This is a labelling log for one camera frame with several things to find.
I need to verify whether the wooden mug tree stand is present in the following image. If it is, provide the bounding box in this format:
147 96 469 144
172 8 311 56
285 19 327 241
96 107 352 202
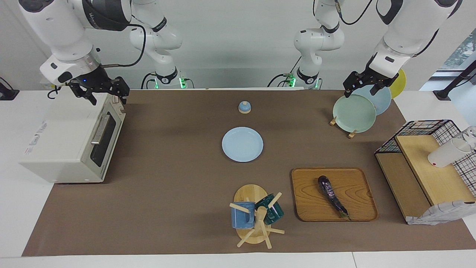
229 184 285 249

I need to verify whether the black clamp stand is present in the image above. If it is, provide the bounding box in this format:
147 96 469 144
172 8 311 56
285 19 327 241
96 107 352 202
433 60 476 101

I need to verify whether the dark purple eggplant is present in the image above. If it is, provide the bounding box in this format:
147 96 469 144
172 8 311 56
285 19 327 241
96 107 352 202
318 175 351 220

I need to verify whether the oven door with glass window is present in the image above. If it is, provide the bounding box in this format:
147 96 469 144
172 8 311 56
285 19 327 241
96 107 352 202
86 101 126 183

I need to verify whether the pale grey-blue plate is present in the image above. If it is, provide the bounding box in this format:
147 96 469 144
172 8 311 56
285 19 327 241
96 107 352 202
353 85 392 116

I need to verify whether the black left base cable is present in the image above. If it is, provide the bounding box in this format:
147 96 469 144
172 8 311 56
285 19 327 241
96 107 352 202
267 56 302 88

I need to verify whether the clear glass cup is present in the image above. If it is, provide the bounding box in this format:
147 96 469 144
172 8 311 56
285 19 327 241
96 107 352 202
461 126 476 149

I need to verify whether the black mount block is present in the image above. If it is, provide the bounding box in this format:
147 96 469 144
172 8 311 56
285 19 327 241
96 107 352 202
0 77 20 101

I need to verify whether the white toaster oven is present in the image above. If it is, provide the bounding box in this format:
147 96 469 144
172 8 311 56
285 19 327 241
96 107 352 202
19 91 126 184

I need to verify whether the light blue round plate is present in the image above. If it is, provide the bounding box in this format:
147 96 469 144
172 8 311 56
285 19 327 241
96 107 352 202
222 127 264 163

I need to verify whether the grey white patterned cloth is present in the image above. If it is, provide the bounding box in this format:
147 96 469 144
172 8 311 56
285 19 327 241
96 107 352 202
406 200 476 226

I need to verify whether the pale green plate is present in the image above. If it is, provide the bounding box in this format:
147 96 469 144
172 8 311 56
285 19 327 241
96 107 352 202
332 94 377 133

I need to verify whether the wooden plate rack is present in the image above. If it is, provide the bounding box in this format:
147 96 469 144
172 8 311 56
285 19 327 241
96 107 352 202
329 116 357 139

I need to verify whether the wooden serving tray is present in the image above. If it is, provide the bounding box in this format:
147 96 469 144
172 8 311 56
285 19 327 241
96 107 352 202
291 167 378 222

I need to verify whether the dark green ceramic mug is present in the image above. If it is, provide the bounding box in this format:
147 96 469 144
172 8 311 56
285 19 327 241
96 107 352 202
255 194 284 225

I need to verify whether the blue ceramic mug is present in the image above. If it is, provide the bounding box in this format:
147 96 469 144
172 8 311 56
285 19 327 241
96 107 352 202
231 201 256 229

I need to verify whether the wooden stepped shelf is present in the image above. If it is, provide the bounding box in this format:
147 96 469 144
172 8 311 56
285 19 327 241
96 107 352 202
375 135 476 224

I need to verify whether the white cup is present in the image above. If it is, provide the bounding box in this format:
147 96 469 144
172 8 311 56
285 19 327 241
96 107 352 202
428 138 473 168

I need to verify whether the black base cable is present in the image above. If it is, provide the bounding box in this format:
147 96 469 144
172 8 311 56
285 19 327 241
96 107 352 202
141 73 157 90
267 56 302 88

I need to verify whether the yellow plate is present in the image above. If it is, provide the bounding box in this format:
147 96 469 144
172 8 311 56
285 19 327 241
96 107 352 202
389 68 406 99

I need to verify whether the brown table mat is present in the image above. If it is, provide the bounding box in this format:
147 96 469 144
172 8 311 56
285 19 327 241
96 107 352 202
22 89 476 256

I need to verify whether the black right base cable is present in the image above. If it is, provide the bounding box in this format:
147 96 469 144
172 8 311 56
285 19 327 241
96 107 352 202
141 73 157 90

